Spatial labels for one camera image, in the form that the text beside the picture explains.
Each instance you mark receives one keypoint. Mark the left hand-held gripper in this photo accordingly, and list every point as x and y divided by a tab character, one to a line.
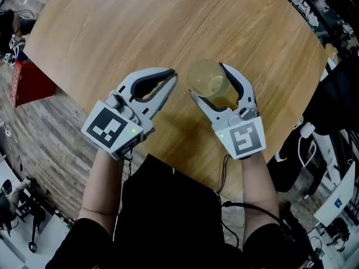
112	127

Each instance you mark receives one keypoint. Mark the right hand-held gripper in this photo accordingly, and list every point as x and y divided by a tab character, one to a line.
244	136

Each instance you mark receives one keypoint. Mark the clear yellowish plastic cup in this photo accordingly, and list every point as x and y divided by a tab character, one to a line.
203	78

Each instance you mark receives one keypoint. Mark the person's right forearm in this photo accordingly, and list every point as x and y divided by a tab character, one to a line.
259	192

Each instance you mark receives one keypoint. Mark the person's left forearm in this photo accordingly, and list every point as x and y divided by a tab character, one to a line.
102	186

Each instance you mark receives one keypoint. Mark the black office chair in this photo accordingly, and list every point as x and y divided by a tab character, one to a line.
322	108

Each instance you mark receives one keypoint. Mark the red box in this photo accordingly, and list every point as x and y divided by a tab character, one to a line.
31	85

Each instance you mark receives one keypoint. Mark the person's black clothing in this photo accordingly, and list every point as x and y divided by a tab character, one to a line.
168	223

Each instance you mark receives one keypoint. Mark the white desk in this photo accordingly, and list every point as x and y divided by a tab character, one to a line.
336	197

